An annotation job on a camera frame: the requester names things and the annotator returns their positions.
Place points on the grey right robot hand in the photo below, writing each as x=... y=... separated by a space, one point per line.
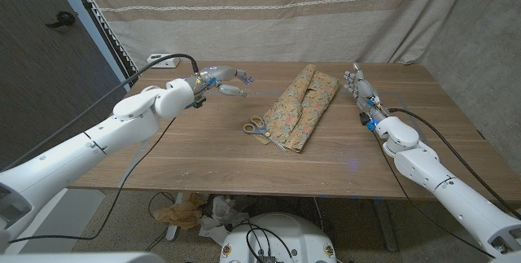
x=364 y=90

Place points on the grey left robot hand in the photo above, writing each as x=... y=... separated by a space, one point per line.
x=220 y=73

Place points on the floral tan wrapping paper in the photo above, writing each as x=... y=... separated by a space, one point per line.
x=303 y=108

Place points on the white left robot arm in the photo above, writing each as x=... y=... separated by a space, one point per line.
x=81 y=157

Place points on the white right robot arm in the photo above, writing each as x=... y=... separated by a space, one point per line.
x=452 y=189

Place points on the crumpled white paper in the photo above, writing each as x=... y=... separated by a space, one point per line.
x=221 y=214

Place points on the crumpled brown paper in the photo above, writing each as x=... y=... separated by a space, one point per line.
x=179 y=214

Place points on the white power strip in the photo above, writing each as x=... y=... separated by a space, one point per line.
x=169 y=63

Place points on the beige striped cloth backdrop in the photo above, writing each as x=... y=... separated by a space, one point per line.
x=244 y=23

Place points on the black zigzag edge trim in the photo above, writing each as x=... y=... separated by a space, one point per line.
x=110 y=31

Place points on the grey table leg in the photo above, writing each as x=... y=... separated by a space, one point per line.
x=386 y=226

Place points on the white robot torso base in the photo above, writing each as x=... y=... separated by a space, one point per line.
x=301 y=234

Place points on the white table leg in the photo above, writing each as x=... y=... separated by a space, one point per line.
x=175 y=230

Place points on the dark wooden door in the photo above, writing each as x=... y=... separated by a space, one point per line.
x=40 y=92

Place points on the white robot chest edge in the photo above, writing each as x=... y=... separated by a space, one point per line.
x=81 y=258

